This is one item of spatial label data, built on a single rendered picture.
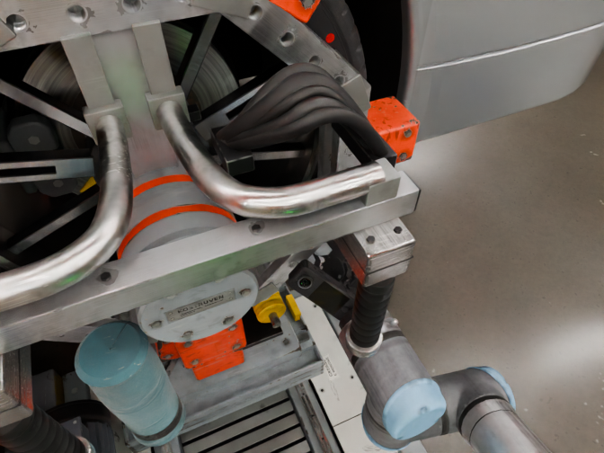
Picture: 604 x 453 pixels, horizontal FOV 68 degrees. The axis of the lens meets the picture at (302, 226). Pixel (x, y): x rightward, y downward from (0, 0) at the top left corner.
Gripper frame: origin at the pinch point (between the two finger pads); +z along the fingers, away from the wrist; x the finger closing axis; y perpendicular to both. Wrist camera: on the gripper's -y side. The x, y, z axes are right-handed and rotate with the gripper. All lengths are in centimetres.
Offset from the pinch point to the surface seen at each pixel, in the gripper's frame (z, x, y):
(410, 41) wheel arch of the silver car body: 2.7, 34.5, -9.2
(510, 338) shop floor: -15, -1, 89
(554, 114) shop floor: 69, 68, 159
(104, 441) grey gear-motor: -10, -54, -11
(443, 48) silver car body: 2.2, 37.4, -3.6
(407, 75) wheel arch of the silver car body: 2.7, 31.2, -4.9
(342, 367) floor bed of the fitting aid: -6, -33, 46
